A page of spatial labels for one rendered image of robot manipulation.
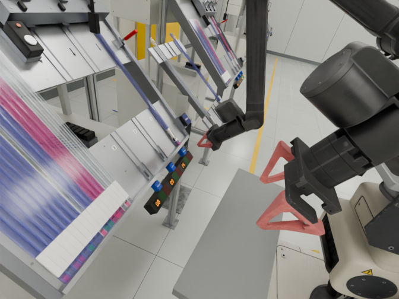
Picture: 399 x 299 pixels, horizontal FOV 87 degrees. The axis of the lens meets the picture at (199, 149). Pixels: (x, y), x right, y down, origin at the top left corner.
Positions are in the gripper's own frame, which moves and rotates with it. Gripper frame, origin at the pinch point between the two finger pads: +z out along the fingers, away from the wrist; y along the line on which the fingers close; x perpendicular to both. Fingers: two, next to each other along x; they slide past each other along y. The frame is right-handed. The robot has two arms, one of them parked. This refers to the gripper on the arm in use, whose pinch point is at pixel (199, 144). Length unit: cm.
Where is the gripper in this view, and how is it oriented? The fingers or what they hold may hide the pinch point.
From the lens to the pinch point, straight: 84.4
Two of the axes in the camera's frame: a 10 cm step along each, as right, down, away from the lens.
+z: -7.6, 3.5, 5.5
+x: 5.6, 7.8, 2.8
